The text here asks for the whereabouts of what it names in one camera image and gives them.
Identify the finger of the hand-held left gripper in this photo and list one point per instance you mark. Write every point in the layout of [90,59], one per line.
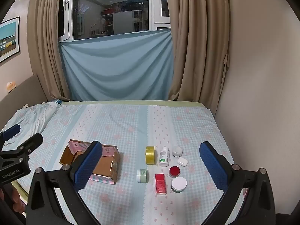
[30,143]
[12,130]

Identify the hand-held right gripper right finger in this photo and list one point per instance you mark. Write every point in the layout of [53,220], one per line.
[213,166]

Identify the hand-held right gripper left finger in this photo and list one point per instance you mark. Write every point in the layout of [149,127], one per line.
[89,166]

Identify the brown cardboard box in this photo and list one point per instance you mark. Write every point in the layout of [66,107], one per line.
[103,166]

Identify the large white round lid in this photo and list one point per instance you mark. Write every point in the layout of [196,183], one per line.
[179,183]

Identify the small grey white jar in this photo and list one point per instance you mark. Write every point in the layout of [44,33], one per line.
[177,151]

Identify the red bottle cap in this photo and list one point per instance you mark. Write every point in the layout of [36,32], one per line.
[174,170]

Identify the white bottle green label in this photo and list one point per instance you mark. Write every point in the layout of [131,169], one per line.
[164,158]

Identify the pale green jar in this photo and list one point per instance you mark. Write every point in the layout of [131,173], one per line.
[143,177]

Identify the red carton box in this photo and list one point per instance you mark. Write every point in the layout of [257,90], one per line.
[160,184]

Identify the yellow tape roll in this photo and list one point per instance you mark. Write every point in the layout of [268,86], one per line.
[150,157]

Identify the person's left hand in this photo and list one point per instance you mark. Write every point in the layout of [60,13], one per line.
[16,198]

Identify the white crumpled quilt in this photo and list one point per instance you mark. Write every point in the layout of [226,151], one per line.
[30,119]

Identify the grey padded headboard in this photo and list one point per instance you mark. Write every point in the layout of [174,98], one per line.
[23,93]

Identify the small orange object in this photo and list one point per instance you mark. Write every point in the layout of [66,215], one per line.
[10,86]

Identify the blue pink floral bedsheet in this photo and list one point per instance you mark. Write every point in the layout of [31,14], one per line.
[131,126]

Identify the pale green mattress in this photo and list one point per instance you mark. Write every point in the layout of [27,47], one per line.
[131,102]

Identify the beige curtain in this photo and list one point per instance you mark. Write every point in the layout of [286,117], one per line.
[44,39]
[199,39]

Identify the light blue hanging cloth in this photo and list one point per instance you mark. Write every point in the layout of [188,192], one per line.
[117,63]

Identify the white framed window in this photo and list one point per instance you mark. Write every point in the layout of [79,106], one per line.
[112,9]

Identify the framed wall picture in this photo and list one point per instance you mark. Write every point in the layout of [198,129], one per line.
[9,39]

